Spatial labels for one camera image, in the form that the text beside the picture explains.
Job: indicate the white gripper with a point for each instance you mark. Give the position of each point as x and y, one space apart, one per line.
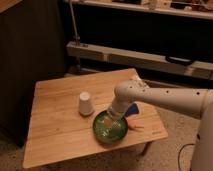
116 111

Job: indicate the green ceramic bowl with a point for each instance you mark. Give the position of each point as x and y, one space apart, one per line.
113 136

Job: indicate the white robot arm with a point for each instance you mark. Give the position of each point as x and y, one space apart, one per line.
183 100

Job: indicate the orange carrot toy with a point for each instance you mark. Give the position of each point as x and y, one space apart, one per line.
133 126

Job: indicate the blue toy object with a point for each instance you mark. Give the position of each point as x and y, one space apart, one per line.
133 109

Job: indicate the white paper cup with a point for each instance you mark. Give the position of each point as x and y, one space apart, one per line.
86 107

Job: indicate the wooden table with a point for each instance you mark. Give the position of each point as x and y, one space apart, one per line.
57 131

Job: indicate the metal pole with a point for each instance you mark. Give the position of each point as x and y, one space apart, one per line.
76 36

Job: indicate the grey metal bench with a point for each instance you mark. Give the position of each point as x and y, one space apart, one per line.
196 69

